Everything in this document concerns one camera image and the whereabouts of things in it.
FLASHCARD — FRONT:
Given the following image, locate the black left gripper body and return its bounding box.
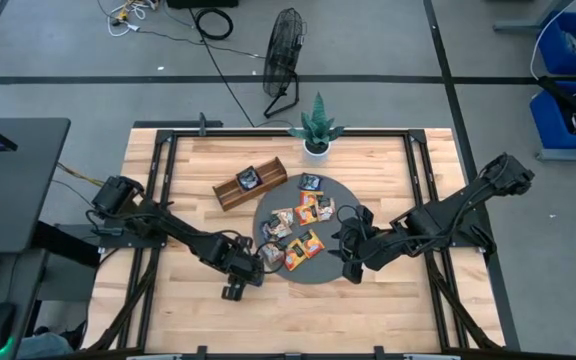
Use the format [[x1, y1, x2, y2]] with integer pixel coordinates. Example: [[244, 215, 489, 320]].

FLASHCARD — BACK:
[[217, 233, 267, 288]]

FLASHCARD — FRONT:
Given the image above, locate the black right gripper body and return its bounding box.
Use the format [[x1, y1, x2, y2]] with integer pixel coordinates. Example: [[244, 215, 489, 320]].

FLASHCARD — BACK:
[[330, 224, 394, 271]]

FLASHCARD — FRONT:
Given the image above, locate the cream and black tea packet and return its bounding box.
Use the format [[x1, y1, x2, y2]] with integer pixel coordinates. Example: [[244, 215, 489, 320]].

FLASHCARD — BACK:
[[315, 196, 337, 223], [271, 207, 296, 227], [260, 241, 287, 266]]

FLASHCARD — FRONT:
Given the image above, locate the dark blue tea packet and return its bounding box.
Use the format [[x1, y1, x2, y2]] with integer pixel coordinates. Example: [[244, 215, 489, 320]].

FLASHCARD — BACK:
[[298, 172, 324, 192], [235, 166, 262, 192], [260, 218, 293, 242]]

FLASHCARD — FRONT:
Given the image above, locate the round grey woven mat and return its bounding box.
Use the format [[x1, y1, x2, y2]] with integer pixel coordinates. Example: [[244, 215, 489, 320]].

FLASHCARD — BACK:
[[251, 173, 364, 286]]

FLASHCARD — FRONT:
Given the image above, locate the wooden compartment tray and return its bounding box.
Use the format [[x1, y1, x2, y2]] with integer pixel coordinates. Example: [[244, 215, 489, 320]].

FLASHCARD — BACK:
[[211, 156, 289, 213]]

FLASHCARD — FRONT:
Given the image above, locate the green plant in white pot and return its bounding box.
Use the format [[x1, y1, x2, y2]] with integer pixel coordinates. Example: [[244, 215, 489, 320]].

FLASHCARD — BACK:
[[287, 91, 347, 160]]

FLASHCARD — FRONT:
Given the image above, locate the person's leg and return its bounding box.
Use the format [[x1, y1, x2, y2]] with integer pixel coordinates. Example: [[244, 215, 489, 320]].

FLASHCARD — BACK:
[[16, 331, 75, 360]]

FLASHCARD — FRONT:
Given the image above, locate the black floor fan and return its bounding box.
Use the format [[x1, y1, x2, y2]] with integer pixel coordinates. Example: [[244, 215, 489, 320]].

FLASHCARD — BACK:
[[261, 6, 308, 120]]

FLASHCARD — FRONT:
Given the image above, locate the blue storage bin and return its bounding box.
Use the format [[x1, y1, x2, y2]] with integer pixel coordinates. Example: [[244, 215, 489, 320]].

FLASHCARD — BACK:
[[537, 10, 576, 77], [528, 79, 576, 151]]

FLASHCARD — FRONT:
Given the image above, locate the grey side desk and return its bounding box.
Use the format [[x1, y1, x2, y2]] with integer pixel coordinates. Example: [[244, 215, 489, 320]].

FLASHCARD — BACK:
[[0, 248, 52, 360]]

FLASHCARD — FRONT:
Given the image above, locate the black desk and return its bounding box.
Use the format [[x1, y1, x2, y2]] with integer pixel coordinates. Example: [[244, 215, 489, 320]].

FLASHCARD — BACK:
[[0, 117, 72, 256]]

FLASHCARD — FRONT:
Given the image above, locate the black bar across bin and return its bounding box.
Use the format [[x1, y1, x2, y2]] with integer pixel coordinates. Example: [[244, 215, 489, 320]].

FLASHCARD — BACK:
[[537, 74, 576, 129]]

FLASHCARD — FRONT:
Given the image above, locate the black box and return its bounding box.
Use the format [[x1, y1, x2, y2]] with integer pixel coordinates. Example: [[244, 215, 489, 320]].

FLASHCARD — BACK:
[[166, 0, 240, 10]]

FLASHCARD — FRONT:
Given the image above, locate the grey desk leg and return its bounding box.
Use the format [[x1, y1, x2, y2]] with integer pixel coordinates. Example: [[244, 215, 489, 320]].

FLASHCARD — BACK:
[[492, 0, 576, 35]]

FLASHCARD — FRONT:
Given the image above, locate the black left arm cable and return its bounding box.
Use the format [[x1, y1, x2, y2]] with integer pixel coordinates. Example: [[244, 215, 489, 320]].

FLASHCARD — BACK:
[[207, 229, 290, 275]]

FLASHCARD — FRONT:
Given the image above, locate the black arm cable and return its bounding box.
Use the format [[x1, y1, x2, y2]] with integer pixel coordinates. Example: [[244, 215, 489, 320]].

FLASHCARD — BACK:
[[207, 229, 290, 275], [335, 203, 369, 266]]

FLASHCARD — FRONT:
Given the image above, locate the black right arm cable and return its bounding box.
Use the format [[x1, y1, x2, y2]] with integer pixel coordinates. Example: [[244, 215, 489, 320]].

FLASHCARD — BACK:
[[335, 203, 369, 266]]

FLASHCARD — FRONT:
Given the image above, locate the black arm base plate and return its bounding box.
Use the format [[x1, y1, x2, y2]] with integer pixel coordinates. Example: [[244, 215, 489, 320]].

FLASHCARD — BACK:
[[435, 219, 497, 256], [98, 222, 169, 250]]

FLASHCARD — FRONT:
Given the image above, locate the black table frame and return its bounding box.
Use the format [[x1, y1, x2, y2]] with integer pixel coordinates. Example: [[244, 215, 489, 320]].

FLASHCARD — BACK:
[[82, 127, 507, 360]]

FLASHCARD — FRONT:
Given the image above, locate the yellow cable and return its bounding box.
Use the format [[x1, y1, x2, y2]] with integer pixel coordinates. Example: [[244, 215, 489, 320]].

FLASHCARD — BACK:
[[56, 162, 107, 189]]

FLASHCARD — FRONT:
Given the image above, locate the long black floor cable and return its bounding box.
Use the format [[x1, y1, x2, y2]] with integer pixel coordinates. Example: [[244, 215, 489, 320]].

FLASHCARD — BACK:
[[187, 7, 294, 129]]

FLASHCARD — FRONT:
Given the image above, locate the thin black floor cable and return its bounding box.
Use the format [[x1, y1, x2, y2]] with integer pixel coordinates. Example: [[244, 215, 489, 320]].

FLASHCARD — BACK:
[[135, 27, 268, 60]]

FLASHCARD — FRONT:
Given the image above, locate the coiled black cable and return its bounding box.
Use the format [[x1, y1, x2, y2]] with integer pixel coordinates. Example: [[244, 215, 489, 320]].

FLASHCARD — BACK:
[[193, 6, 235, 42]]

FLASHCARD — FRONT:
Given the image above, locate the white cable bundle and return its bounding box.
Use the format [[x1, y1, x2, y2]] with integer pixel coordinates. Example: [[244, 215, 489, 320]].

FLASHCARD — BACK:
[[105, 0, 162, 39]]

